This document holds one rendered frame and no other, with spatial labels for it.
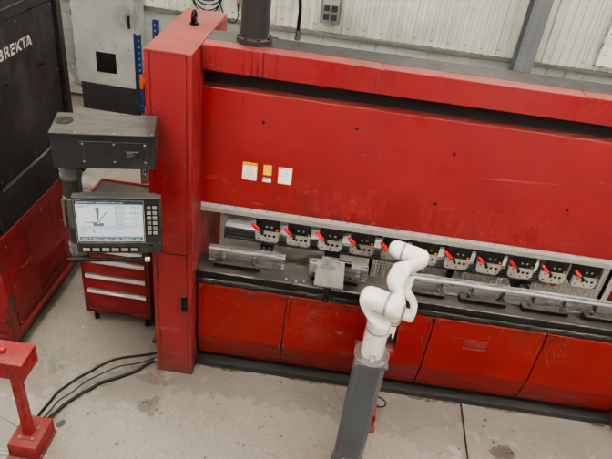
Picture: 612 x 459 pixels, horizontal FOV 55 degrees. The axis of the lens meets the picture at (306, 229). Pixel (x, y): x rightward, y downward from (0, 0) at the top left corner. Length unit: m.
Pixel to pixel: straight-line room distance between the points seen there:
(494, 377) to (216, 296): 1.98
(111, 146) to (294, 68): 1.02
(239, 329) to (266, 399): 0.53
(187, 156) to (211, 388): 1.75
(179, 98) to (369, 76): 0.99
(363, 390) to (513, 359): 1.31
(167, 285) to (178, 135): 1.06
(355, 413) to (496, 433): 1.33
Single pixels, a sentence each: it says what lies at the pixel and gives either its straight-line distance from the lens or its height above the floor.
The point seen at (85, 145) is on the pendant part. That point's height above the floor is 1.89.
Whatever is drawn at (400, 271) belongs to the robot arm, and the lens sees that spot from 3.11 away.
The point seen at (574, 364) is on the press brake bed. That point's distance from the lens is 4.42.
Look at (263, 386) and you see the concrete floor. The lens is 4.34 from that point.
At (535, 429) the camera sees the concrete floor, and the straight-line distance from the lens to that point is 4.65.
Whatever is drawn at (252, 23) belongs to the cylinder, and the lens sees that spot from 3.28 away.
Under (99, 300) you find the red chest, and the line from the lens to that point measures 4.68.
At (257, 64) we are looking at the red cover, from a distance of 3.25.
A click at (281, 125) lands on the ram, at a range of 3.37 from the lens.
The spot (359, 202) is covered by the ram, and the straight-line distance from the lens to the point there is 3.56.
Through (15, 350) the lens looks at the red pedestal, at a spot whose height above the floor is 0.80.
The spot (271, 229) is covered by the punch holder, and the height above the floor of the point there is 1.20.
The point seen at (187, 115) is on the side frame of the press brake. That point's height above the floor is 1.98.
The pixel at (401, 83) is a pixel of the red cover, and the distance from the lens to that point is 3.23.
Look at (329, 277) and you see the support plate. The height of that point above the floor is 1.00.
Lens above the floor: 3.28
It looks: 34 degrees down
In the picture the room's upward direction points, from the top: 7 degrees clockwise
